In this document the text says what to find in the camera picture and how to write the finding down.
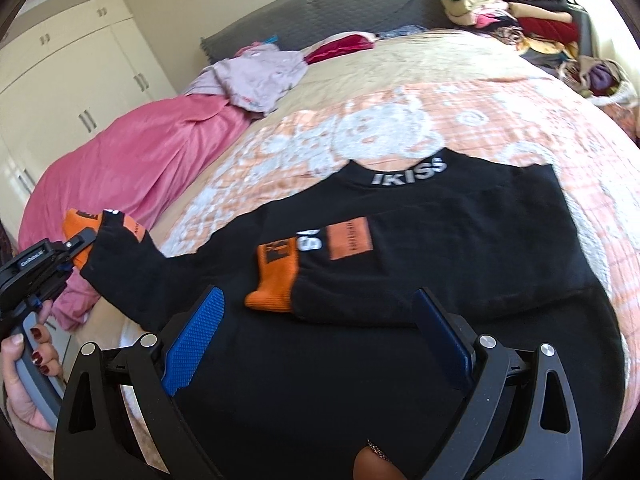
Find black orange IKISS sweatshirt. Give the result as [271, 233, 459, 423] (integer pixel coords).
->
[81, 150, 625, 479]

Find bag of clothes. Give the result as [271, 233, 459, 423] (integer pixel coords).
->
[559, 55, 638, 107]

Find stack of folded clothes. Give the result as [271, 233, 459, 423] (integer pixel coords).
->
[440, 0, 593, 74]

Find left hand red nails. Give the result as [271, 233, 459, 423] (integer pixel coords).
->
[1, 300, 63, 432]

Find right hand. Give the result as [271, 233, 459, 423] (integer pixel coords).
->
[352, 441, 406, 480]

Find pink satin blanket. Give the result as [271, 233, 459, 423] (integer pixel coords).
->
[18, 96, 250, 330]

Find cream wardrobe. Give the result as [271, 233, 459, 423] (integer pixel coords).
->
[1, 0, 176, 235]

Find orange white patterned bedspread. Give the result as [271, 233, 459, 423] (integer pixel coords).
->
[154, 30, 639, 353]

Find lilac crumpled garment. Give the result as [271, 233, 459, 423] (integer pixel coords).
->
[183, 42, 308, 115]

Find blue patterned cloth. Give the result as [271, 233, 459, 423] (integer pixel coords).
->
[376, 24, 427, 40]

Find grey quilted headboard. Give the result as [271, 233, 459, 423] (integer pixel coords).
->
[201, 0, 450, 63]

